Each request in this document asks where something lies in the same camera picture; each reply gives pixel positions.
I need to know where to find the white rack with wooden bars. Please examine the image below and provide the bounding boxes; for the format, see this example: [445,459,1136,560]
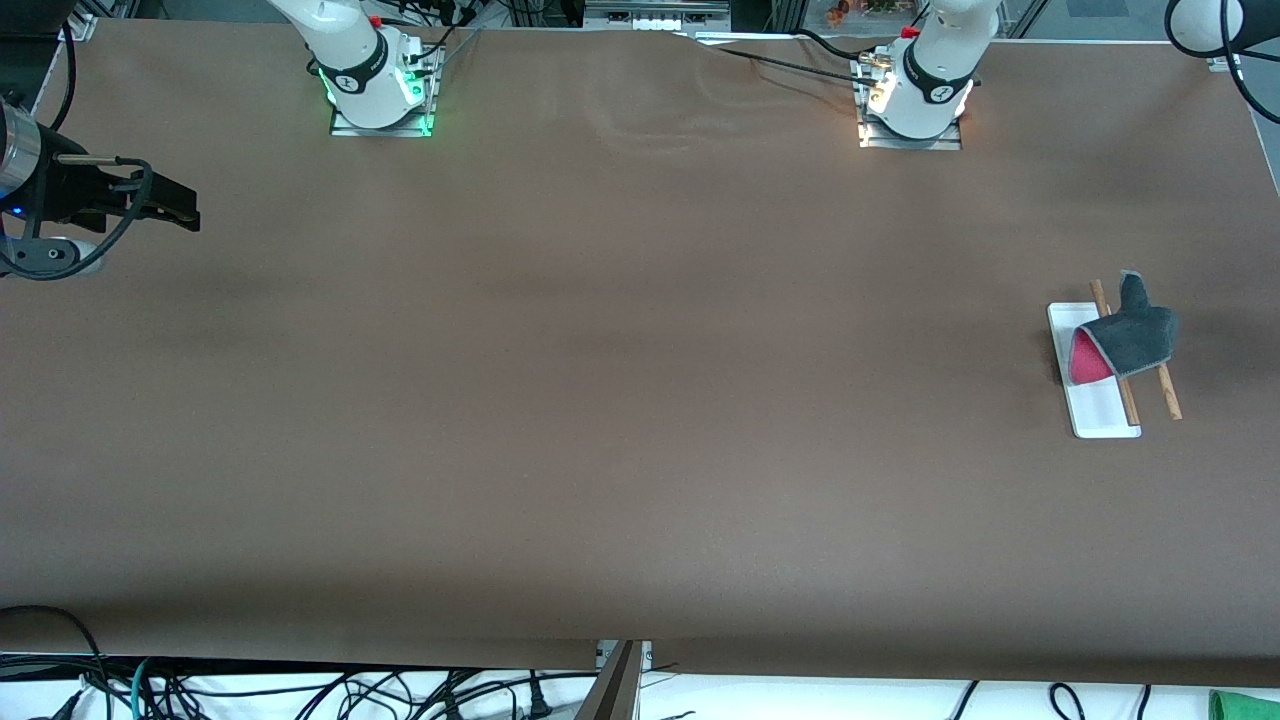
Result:
[1047,278,1184,439]

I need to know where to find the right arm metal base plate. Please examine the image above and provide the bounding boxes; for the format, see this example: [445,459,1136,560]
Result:
[330,45,441,138]

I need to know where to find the tangled black floor cables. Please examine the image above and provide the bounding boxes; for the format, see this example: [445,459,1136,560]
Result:
[150,665,561,720]

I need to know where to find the brown grey angled beam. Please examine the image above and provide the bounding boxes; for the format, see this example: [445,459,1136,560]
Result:
[575,640,643,720]

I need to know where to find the small metal edge bracket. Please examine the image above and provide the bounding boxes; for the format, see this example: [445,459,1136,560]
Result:
[596,640,654,673]

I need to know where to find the thick black looped cable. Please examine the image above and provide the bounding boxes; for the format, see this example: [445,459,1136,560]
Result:
[0,604,113,720]

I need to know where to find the brown table cover sheet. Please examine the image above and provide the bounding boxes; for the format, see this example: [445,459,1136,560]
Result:
[0,20,1280,687]

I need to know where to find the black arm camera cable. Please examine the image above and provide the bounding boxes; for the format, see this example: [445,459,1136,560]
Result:
[1213,45,1280,127]
[0,25,157,283]

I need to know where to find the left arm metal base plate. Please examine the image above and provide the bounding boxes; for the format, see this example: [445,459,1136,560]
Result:
[856,55,966,151]

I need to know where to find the orange background objects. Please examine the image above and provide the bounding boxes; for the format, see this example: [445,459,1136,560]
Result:
[825,0,906,23]

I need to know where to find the white power strip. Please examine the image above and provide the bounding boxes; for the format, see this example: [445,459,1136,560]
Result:
[585,0,733,31]

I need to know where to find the grey and pink towel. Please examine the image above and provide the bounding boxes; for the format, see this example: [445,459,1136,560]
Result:
[1067,270,1180,387]

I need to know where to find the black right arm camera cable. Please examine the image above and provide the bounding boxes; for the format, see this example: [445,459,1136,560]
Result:
[0,25,157,283]

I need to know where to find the short black table cable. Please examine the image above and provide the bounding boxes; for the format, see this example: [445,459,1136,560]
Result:
[795,28,881,66]

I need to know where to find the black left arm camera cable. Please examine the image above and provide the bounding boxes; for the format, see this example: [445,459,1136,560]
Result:
[1213,45,1280,127]

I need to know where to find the long black table cable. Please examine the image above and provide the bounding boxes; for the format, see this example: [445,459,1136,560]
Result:
[680,30,881,89]

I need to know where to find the green cloth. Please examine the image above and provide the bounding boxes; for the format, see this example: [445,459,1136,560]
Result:
[1208,688,1280,720]

